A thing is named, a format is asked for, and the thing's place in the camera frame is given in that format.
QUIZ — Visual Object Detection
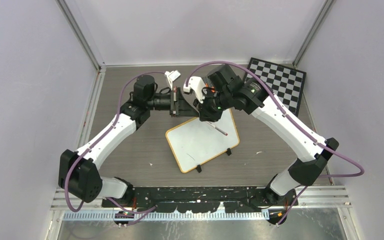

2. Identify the black white chessboard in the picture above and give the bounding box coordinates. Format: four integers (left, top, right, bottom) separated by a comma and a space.
247, 57, 307, 116

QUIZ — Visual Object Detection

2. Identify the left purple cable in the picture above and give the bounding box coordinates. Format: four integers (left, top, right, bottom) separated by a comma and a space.
64, 71, 166, 227

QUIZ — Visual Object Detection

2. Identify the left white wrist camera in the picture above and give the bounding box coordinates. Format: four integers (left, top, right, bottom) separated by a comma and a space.
164, 70, 181, 90

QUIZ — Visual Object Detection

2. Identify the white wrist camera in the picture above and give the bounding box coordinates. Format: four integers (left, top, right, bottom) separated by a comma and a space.
183, 76, 206, 104
164, 70, 181, 90

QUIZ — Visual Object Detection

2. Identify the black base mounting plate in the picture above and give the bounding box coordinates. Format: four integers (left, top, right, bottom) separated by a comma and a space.
114, 186, 297, 214

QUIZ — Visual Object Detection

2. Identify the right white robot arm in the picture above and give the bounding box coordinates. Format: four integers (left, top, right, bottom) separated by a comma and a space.
193, 64, 339, 205

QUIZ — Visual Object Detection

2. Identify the purple cable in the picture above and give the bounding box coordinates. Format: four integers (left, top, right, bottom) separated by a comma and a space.
183, 60, 366, 227
64, 71, 166, 227

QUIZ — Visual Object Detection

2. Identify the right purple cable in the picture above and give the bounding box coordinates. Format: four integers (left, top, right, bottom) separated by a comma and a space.
183, 60, 366, 227

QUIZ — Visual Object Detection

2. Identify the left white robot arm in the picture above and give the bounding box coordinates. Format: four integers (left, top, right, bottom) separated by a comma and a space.
58, 70, 198, 207

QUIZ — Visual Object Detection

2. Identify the red whiteboard marker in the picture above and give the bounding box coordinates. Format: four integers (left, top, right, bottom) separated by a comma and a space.
207, 122, 228, 136

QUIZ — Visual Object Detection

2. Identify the white slotted cable duct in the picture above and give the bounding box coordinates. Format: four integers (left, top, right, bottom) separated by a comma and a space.
62, 209, 271, 222

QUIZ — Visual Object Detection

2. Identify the yellow framed whiteboard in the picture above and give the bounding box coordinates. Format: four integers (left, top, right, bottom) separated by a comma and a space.
165, 109, 240, 173

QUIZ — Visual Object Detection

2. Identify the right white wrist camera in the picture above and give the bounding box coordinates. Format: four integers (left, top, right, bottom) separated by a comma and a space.
183, 76, 206, 104

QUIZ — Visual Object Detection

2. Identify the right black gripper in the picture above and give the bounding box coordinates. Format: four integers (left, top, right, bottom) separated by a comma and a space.
192, 87, 232, 123

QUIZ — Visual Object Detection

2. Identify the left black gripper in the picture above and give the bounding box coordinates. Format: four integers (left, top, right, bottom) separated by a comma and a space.
147, 87, 200, 118

